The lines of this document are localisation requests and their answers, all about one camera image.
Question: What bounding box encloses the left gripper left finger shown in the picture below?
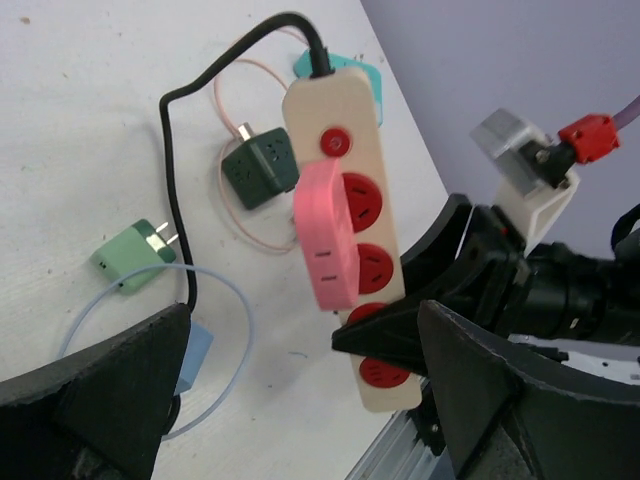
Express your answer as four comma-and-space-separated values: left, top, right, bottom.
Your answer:
1, 304, 190, 479

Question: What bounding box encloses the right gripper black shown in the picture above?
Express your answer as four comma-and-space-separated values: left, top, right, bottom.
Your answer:
331, 194, 525, 373

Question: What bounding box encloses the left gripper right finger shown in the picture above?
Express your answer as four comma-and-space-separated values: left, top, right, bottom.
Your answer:
417, 301, 639, 479

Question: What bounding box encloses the coral pink plug adapter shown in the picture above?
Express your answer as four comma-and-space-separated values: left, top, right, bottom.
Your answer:
293, 159, 359, 311

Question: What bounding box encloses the light blue plug adapter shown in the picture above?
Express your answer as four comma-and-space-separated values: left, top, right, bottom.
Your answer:
174, 321, 213, 395

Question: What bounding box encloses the green plug adapter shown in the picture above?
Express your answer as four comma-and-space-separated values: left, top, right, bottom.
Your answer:
89, 219, 178, 295

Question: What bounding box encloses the dark green cube socket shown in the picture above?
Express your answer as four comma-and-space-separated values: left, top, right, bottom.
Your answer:
221, 123, 299, 210

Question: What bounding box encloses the beige power strip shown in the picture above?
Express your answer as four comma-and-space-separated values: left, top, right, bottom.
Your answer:
281, 67, 422, 414

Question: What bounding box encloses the thin pink usb cable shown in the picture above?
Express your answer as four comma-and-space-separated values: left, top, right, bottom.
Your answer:
213, 27, 311, 256

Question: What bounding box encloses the teal triangular power socket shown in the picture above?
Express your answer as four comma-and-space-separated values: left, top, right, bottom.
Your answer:
283, 49, 383, 130

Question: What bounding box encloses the black power cord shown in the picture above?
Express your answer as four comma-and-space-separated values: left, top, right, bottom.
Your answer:
158, 12, 332, 314

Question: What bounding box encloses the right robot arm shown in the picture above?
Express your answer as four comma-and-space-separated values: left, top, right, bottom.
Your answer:
332, 194, 639, 376

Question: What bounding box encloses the aluminium frame rail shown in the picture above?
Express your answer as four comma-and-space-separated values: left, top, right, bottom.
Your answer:
346, 379, 446, 479

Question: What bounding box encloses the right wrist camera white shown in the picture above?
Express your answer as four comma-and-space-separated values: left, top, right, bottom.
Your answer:
468, 108, 624, 241

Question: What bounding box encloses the light blue thin cable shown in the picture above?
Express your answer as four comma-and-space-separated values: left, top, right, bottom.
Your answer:
57, 263, 259, 442

